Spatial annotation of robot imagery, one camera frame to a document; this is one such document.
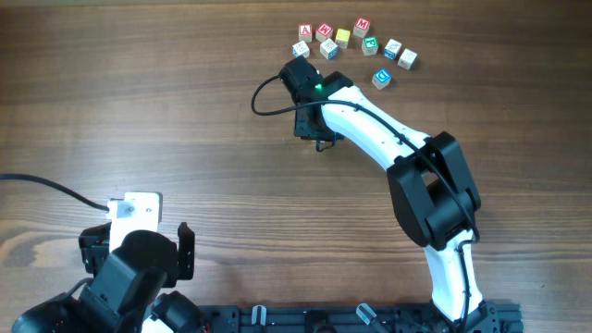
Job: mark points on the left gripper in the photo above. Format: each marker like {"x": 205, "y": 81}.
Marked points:
{"x": 94, "y": 248}

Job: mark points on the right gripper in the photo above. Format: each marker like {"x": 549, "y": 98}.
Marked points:
{"x": 303, "y": 132}

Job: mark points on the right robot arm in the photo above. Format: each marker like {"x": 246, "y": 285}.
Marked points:
{"x": 433, "y": 193}

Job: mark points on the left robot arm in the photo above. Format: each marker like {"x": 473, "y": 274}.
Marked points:
{"x": 122, "y": 295}

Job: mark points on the white block blue side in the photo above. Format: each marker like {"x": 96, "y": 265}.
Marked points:
{"x": 301, "y": 49}

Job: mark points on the white block centre row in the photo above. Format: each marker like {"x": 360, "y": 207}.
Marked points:
{"x": 329, "y": 49}

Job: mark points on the red letter A block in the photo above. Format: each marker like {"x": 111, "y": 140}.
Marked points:
{"x": 305, "y": 33}

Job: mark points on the red letter W block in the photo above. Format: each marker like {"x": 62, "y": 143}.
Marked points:
{"x": 323, "y": 32}

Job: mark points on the yellow top block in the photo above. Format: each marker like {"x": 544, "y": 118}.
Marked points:
{"x": 342, "y": 38}

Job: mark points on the green letter block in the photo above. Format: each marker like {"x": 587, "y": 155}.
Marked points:
{"x": 370, "y": 46}

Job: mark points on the blue letter D block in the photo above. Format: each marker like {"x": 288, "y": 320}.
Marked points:
{"x": 381, "y": 79}

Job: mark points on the red letter M block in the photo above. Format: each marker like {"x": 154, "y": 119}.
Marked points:
{"x": 361, "y": 27}

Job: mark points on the white block blue picture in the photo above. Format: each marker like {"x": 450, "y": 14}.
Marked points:
{"x": 391, "y": 49}

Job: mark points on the plain wooden block right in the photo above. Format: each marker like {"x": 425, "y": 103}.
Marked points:
{"x": 407, "y": 59}

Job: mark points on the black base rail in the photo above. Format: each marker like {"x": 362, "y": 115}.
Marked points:
{"x": 489, "y": 317}

